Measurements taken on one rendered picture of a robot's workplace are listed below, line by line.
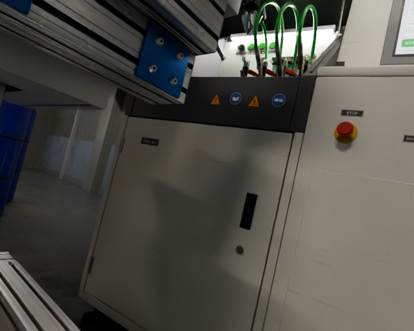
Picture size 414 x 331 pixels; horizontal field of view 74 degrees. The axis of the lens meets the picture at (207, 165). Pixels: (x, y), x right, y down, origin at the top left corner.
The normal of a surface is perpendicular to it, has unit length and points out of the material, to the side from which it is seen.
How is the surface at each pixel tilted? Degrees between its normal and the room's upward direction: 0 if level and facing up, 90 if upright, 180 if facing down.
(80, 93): 90
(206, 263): 90
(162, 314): 90
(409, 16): 76
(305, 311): 90
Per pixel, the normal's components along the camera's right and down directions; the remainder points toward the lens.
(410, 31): -0.42, -0.40
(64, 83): 0.76, 0.14
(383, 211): -0.48, -0.18
